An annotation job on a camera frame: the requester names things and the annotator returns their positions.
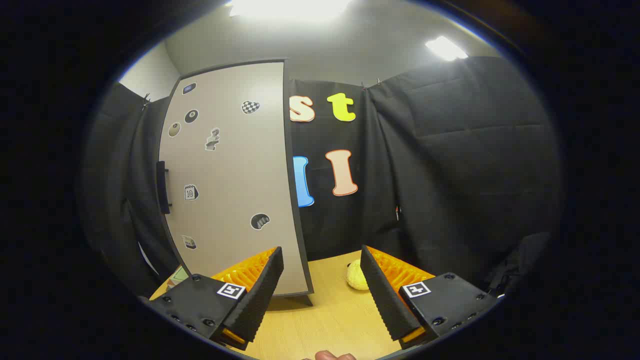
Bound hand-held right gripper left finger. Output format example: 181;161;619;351
147;246;285;351

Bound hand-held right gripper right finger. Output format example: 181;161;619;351
360;245;501;350

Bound grey cabinet door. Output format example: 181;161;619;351
158;60;310;297

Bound black door handle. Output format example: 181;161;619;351
156;161;173;215

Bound yellow plush ball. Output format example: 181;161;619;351
346;259;371;291

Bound black backdrop cloth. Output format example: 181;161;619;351
82;56;563;301

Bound ceiling light panel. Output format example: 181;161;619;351
425;36;469;62
225;0;351;22

